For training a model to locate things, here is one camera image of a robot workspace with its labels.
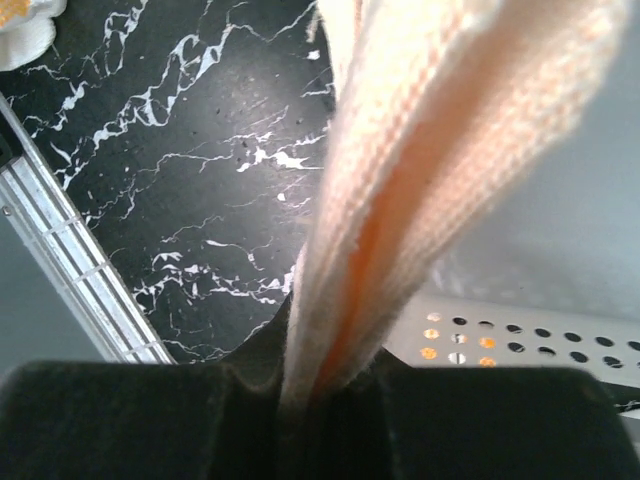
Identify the orange dotted work glove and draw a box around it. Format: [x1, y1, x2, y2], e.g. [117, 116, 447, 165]
[1, 0, 67, 72]

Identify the white plastic storage basket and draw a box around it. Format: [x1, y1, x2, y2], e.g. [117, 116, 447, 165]
[379, 64, 640, 416]

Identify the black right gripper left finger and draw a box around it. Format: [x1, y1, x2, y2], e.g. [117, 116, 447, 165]
[1, 304, 289, 479]

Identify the aluminium front rail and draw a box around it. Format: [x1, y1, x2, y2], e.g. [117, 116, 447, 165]
[1, 98, 175, 364]

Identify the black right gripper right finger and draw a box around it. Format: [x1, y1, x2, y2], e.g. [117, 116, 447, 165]
[319, 352, 639, 479]

